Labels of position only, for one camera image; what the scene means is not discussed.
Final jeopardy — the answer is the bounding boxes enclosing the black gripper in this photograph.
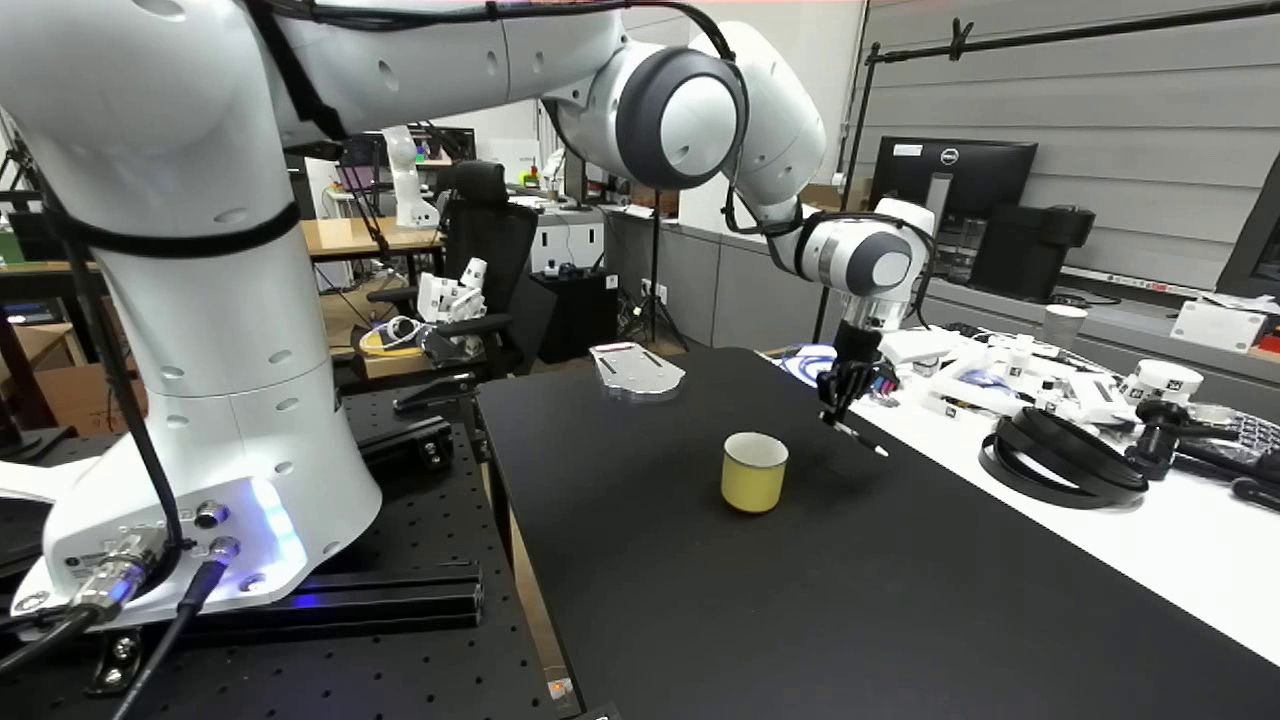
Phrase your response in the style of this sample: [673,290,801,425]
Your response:
[814,317,887,426]

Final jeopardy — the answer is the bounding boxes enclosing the yellow enamel cup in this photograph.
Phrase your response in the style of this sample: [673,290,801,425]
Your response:
[715,426,791,521]

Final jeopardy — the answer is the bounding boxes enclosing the black computer box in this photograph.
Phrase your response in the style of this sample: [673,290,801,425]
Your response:
[966,205,1097,304]

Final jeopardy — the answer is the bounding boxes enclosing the black Dell monitor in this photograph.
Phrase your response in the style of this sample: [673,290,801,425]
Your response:
[873,132,1038,283]

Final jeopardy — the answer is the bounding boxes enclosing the black hand tool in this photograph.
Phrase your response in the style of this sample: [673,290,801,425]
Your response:
[1125,390,1280,512]

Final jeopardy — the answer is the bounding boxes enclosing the black office chair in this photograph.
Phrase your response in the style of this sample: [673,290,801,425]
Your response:
[392,156,551,414]

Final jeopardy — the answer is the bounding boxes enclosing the black monitor seen edge-on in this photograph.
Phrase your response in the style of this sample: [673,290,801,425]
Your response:
[1211,150,1280,298]

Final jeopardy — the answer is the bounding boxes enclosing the wooden desk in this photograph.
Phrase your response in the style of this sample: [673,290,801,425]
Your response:
[296,214,444,265]

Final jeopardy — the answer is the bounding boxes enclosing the black perforated mounting board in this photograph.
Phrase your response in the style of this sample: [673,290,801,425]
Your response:
[0,382,585,720]

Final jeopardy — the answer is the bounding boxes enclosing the coiled blue cable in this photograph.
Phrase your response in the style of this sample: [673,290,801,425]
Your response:
[776,338,903,401]

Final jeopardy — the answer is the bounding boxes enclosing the coiled black cable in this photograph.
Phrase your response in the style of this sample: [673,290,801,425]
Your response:
[974,405,1151,512]

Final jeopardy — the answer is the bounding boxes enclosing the black camera tripod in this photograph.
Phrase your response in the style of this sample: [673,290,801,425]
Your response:
[624,184,691,354]

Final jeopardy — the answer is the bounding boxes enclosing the black stand pole frame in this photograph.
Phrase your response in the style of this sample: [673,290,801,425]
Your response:
[813,0,1280,347]

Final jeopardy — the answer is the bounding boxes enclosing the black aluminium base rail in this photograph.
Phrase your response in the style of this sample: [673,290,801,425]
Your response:
[170,572,482,635]

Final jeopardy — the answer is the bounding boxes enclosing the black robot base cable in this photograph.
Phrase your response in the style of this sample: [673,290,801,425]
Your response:
[0,177,302,720]

